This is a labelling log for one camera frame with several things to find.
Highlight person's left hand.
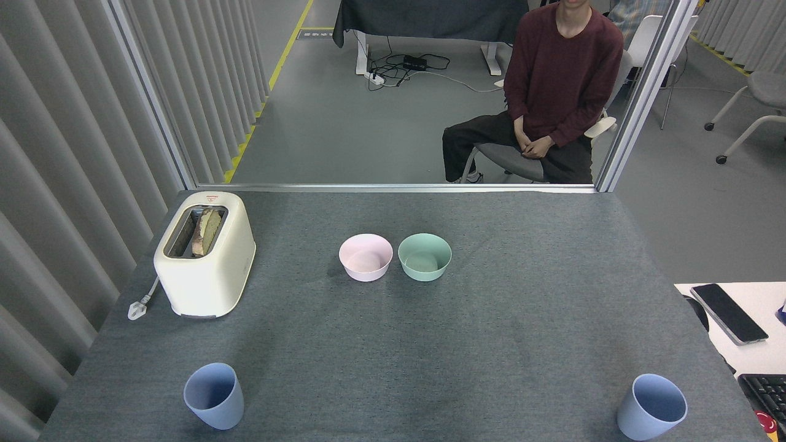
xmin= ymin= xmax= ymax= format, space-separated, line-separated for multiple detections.
xmin=522 ymin=136 xmax=556 ymax=159

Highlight person's right hand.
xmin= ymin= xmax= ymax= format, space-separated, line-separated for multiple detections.
xmin=513 ymin=115 xmax=537 ymax=155

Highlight blue cup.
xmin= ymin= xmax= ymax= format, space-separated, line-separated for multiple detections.
xmin=183 ymin=362 xmax=245 ymax=431
xmin=617 ymin=373 xmax=688 ymax=441

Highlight grey seat chair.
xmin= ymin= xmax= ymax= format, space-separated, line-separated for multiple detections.
xmin=459 ymin=49 xmax=633 ymax=184

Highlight white chair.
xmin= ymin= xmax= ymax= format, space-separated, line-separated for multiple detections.
xmin=625 ymin=14 xmax=699 ymax=131

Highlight table with dark cloth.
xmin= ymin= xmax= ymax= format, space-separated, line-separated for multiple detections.
xmin=332 ymin=0 xmax=530 ymax=76

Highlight green bowl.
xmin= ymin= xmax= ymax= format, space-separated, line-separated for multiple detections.
xmin=397 ymin=233 xmax=453 ymax=282

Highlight person in background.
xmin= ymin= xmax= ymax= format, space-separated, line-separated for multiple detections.
xmin=607 ymin=0 xmax=673 ymax=44

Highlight pink bowl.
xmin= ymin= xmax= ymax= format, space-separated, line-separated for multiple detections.
xmin=338 ymin=233 xmax=394 ymax=282

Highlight grey wheeled office chair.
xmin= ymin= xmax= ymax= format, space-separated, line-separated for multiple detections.
xmin=704 ymin=71 xmax=786 ymax=165

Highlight black smartphone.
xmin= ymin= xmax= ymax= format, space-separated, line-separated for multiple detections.
xmin=690 ymin=283 xmax=769 ymax=346

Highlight white side table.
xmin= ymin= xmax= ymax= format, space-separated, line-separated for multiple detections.
xmin=674 ymin=281 xmax=786 ymax=376

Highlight toasted bread slice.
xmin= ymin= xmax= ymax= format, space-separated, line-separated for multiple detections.
xmin=191 ymin=207 xmax=223 ymax=257

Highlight black keyboard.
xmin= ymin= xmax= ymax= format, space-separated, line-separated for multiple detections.
xmin=737 ymin=373 xmax=786 ymax=430

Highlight cream white toaster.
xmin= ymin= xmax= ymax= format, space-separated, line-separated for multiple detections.
xmin=153 ymin=191 xmax=257 ymax=319

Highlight red round object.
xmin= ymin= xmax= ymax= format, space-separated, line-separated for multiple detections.
xmin=754 ymin=410 xmax=779 ymax=442

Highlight white toaster power plug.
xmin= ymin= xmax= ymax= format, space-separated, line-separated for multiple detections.
xmin=127 ymin=276 xmax=161 ymax=321

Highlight white floor cable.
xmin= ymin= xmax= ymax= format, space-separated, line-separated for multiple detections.
xmin=424 ymin=69 xmax=505 ymax=94

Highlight silver post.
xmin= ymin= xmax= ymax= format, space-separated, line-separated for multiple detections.
xmin=107 ymin=0 xmax=198 ymax=190
xmin=594 ymin=0 xmax=701 ymax=193

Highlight silver horizontal rail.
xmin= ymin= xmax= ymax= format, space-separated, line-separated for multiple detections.
xmin=196 ymin=183 xmax=597 ymax=195

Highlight black floor cables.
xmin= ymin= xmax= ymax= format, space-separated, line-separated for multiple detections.
xmin=367 ymin=52 xmax=452 ymax=91

